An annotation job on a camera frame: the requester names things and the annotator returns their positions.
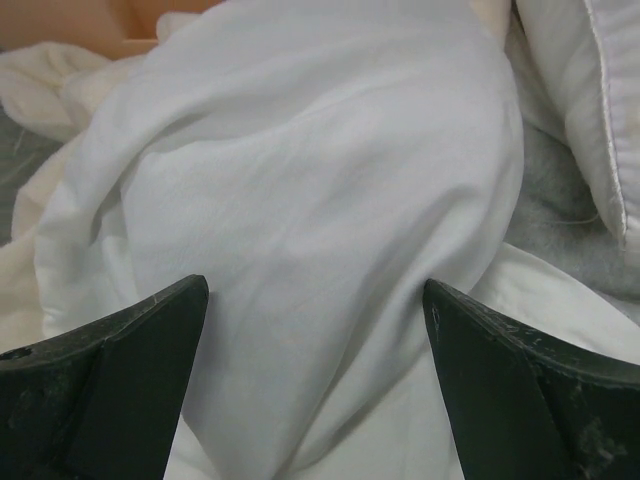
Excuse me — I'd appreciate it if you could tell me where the orange plastic file organizer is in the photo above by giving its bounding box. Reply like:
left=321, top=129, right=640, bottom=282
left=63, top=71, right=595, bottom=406
left=0, top=0, right=166, bottom=61

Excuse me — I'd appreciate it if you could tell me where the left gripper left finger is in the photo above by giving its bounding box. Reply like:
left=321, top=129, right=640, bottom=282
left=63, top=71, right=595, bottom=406
left=1, top=275, right=209, bottom=479

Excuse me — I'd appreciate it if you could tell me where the white pillow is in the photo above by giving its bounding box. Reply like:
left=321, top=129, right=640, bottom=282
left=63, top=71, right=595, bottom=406
left=517, top=1, right=639, bottom=257

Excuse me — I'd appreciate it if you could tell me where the grey pillowcase with cream ruffle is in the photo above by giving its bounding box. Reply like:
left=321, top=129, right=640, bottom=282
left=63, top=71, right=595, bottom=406
left=1, top=1, right=639, bottom=479

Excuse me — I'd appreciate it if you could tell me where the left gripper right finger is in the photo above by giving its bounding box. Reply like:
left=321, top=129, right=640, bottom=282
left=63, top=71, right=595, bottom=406
left=423, top=280, right=639, bottom=479

